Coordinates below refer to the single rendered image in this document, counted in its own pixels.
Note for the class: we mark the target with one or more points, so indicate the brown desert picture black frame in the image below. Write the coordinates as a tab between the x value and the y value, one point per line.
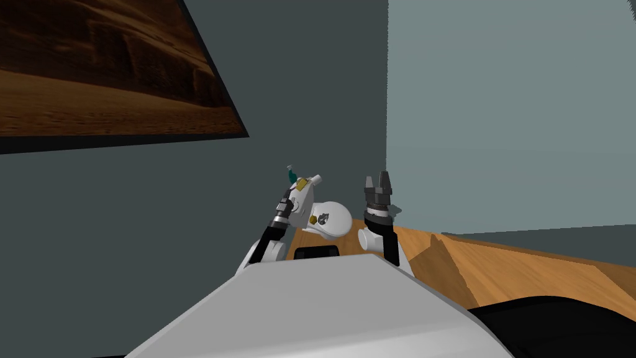
99	69

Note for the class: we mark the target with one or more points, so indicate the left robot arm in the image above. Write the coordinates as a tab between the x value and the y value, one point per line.
266	243

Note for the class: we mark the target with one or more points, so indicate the small teal object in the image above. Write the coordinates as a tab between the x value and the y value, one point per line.
292	176

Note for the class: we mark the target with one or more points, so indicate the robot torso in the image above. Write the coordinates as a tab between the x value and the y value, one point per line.
323	308

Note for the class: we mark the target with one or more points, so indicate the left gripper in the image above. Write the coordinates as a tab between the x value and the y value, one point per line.
289	195

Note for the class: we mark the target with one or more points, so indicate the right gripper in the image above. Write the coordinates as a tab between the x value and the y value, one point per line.
378	195

